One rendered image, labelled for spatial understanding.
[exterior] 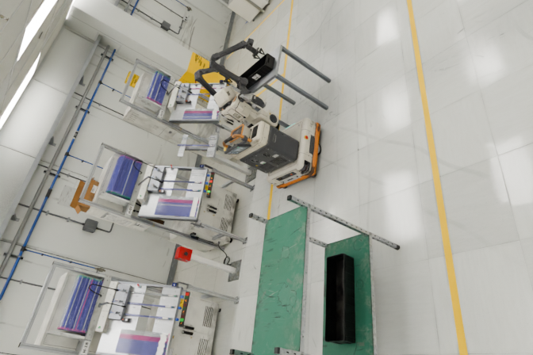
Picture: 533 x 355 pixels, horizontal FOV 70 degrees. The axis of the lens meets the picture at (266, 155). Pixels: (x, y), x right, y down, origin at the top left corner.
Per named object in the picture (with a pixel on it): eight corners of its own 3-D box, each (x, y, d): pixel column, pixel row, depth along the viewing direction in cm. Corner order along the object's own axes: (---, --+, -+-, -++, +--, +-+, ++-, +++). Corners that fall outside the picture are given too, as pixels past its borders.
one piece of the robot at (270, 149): (306, 166, 406) (241, 131, 367) (274, 179, 447) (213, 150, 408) (308, 139, 423) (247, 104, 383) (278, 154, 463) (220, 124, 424)
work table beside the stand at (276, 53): (328, 108, 448) (274, 74, 410) (289, 130, 500) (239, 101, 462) (331, 79, 470) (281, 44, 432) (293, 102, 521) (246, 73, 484)
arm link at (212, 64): (205, 66, 390) (207, 62, 381) (211, 56, 395) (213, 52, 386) (243, 89, 400) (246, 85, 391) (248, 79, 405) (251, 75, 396)
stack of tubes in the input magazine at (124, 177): (142, 162, 477) (121, 154, 465) (130, 199, 450) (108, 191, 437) (138, 166, 486) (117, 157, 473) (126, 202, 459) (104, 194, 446)
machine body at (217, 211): (240, 196, 535) (201, 179, 505) (232, 244, 497) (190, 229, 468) (216, 208, 580) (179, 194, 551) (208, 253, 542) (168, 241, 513)
